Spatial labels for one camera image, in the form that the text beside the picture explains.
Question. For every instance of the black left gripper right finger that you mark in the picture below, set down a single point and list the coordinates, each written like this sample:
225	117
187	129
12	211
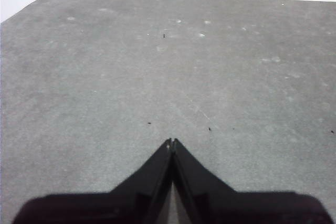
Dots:
223	205

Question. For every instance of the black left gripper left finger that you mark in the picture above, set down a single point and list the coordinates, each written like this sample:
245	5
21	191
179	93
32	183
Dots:
126	203

